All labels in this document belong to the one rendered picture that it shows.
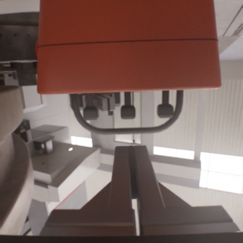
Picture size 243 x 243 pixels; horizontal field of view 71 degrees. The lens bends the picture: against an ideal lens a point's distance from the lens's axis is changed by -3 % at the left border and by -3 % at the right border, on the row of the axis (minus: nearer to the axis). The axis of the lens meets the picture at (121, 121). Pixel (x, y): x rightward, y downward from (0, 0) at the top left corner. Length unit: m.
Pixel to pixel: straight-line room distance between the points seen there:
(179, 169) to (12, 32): 2.90
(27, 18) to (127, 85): 1.30
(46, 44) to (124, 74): 0.08
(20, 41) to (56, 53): 1.15
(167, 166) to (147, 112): 1.00
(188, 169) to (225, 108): 10.71
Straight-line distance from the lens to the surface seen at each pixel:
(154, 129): 0.32
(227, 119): 13.84
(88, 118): 0.26
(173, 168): 3.25
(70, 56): 0.19
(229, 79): 13.44
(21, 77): 1.44
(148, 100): 3.11
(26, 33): 1.34
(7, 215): 1.25
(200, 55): 0.19
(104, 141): 3.67
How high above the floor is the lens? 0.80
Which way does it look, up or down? 15 degrees up
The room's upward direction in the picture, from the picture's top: 178 degrees clockwise
